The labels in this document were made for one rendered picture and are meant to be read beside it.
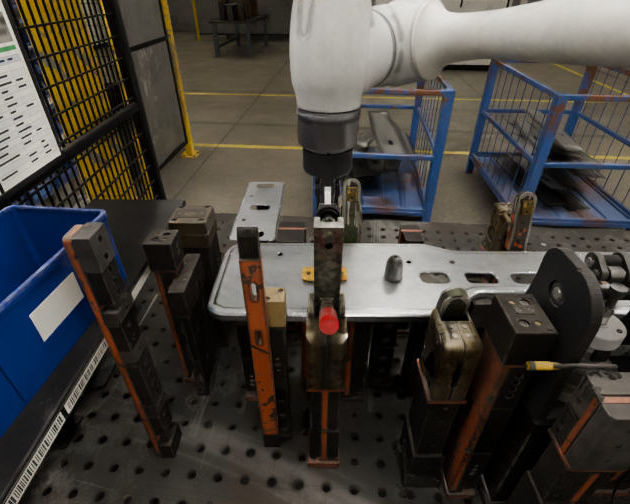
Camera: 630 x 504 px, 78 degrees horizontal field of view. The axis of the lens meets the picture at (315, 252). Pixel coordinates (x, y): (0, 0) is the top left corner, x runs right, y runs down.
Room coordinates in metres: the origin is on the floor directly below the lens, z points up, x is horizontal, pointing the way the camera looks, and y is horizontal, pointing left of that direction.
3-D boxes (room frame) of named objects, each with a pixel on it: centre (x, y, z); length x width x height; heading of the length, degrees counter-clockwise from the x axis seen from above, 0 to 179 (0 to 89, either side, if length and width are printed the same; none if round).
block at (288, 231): (0.75, 0.05, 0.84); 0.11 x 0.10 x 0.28; 179
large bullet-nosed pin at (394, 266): (0.56, -0.14, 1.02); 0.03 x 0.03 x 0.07
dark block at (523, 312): (0.35, -0.26, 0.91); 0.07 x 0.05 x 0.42; 179
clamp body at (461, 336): (0.37, -0.19, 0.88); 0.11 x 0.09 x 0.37; 179
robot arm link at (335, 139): (0.57, -0.02, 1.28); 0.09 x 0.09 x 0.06
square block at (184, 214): (0.70, 0.25, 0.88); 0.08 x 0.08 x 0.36; 89
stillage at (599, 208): (2.74, -1.74, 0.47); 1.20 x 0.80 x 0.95; 176
